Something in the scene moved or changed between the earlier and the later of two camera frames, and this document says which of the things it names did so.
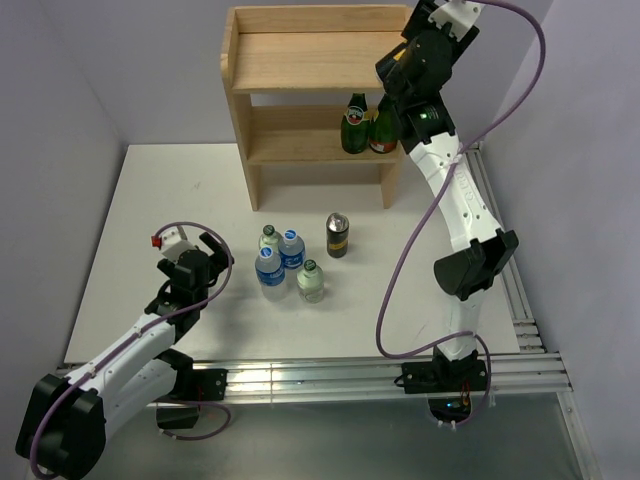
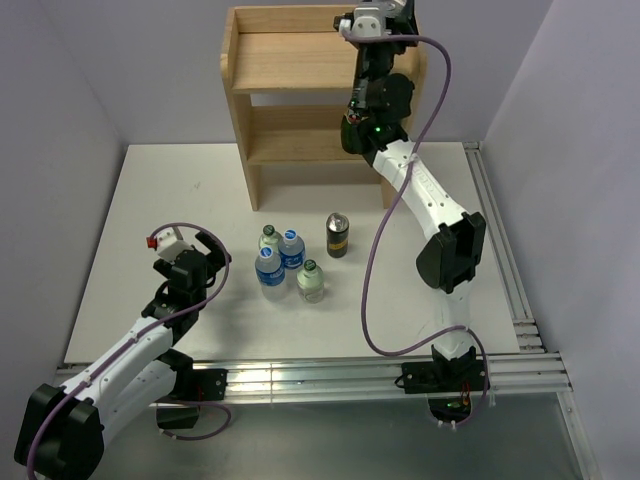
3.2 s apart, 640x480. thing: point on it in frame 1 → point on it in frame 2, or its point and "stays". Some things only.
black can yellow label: [337, 235] stays
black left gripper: [211, 255] stays
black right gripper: [392, 70] → [405, 17]
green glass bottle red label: [355, 125] stays
